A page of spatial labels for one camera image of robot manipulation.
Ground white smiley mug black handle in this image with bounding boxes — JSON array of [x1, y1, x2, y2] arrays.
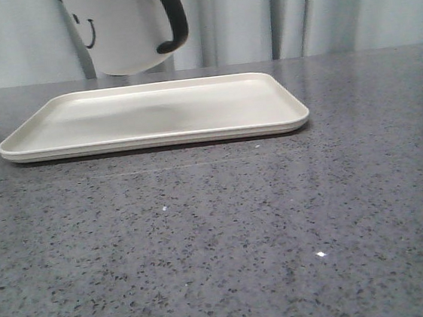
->
[[58, 0, 189, 76]]

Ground pale grey curtain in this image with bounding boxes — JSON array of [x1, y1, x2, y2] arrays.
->
[[0, 0, 423, 88]]

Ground cream rectangular plastic tray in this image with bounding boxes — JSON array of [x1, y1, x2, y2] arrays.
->
[[0, 72, 309, 163]]

